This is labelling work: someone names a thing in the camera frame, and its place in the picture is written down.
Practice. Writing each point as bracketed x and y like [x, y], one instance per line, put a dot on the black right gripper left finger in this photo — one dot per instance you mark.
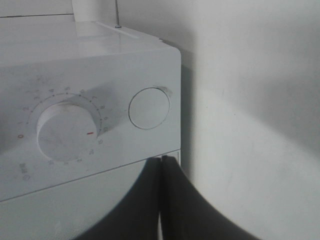
[136, 216]

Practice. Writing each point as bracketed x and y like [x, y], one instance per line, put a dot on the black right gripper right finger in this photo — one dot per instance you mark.
[186, 215]

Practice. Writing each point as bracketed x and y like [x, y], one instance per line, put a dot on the round white door-release button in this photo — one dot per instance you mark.
[148, 108]

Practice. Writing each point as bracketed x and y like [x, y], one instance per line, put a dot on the white dial knob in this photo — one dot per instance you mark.
[65, 130]

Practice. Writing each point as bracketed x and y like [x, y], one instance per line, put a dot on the white microwave door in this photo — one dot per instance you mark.
[65, 211]

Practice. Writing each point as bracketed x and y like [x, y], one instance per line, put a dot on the white microwave oven body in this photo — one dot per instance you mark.
[87, 63]

